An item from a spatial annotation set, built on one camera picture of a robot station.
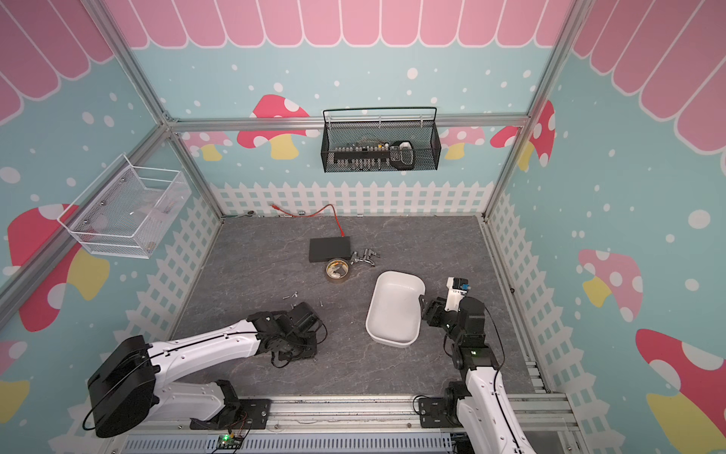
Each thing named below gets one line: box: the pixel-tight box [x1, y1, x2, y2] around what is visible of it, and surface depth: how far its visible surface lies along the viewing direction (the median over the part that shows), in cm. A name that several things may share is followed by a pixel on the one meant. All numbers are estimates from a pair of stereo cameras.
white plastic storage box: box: [364, 270, 427, 349], surface depth 95 cm
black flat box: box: [309, 236, 351, 263], surface depth 112 cm
